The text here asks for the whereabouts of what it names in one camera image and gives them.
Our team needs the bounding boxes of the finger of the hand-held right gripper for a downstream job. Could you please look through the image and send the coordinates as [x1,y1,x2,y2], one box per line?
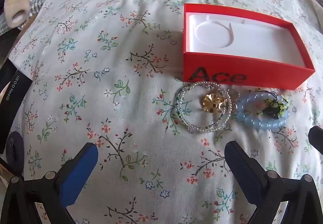
[308,126,323,156]

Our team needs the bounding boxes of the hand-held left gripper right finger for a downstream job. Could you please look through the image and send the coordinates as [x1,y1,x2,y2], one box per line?
[224,141,323,224]

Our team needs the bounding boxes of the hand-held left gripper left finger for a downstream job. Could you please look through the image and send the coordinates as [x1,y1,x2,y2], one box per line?
[0,142,99,224]

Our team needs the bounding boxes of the blue beaded bracelet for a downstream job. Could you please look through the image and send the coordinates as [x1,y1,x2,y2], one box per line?
[236,93,290,129]

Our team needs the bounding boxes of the yellow-green beaded bracelet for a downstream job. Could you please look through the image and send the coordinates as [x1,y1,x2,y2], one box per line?
[260,95,289,120]

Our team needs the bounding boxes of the clear beaded bracelet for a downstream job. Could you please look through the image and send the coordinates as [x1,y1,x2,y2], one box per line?
[176,81,233,134]

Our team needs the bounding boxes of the gold ring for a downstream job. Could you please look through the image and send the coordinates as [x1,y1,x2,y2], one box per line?
[202,93,225,114]

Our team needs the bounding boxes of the red cardboard box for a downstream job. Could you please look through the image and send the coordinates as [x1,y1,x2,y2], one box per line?
[182,3,316,91]

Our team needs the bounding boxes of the black phone box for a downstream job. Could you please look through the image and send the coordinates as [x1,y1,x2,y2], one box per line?
[0,59,32,154]

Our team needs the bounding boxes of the floral bed sheet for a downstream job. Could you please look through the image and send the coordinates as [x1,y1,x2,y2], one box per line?
[5,0,323,224]

